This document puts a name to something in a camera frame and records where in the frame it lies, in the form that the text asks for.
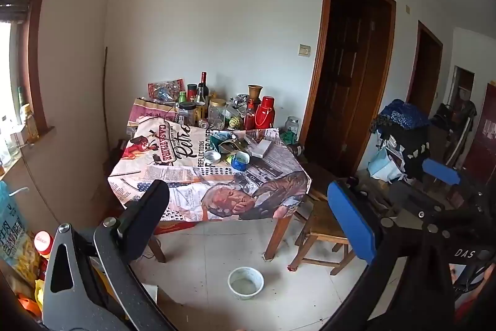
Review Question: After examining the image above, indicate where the wooden stool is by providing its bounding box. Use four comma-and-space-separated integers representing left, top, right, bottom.
289, 199, 357, 275

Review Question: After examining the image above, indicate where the black cloth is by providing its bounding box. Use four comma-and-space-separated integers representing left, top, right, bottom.
383, 125, 432, 180

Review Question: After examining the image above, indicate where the yellow bottle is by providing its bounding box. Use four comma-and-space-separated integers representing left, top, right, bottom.
21, 104, 39, 141

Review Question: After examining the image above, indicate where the window with brown frame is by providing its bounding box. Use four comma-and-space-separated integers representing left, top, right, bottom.
0, 0, 66, 177

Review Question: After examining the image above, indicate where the dark wooden door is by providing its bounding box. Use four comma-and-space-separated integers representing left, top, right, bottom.
406, 21, 443, 114
300, 0, 396, 177

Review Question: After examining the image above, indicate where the blue printed plastic bag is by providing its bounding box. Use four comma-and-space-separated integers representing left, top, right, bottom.
0, 180, 39, 285

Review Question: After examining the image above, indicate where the white flat box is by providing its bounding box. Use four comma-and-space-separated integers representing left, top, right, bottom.
250, 140, 274, 158

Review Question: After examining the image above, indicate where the bottle with red lid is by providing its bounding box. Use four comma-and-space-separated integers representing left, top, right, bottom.
34, 228, 53, 258

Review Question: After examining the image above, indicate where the light blue plastic bag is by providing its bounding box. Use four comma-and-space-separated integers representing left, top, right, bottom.
368, 149, 404, 182

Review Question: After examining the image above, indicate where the red sauce bottle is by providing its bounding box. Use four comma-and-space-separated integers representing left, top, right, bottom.
243, 99, 256, 131

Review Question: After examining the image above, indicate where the dark red cabinet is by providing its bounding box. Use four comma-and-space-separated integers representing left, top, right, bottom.
463, 83, 496, 177

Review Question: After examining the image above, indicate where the white plastic bucket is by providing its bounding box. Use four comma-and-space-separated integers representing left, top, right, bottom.
227, 267, 265, 301

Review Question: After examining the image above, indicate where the blue patterned cloth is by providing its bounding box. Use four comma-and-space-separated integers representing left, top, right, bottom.
372, 99, 431, 132

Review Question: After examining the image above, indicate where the large red thermos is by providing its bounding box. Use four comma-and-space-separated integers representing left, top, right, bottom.
255, 96, 276, 130

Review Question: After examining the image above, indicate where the clear jar with black lid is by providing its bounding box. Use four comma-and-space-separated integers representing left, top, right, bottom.
178, 101, 197, 127

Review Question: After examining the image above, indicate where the dark wine bottle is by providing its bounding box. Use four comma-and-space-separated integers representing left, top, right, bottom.
196, 72, 210, 107

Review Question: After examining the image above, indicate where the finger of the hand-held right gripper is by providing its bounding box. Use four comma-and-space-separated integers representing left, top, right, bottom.
336, 177, 446, 218
422, 158, 487, 213

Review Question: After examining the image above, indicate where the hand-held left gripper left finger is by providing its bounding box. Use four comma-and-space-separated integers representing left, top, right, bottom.
42, 179, 179, 331

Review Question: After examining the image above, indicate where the teal plastic bag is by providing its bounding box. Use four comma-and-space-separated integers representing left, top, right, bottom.
211, 132, 239, 153

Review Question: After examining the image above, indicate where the red snack bag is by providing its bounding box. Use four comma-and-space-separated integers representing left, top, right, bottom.
148, 80, 184, 101

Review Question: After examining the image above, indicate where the wooden table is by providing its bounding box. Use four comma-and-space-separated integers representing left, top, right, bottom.
104, 137, 311, 264

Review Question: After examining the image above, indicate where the pink printed sack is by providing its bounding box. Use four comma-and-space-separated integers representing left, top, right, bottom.
128, 97, 183, 127

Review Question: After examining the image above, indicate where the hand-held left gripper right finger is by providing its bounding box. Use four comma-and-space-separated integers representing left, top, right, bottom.
326, 179, 458, 331

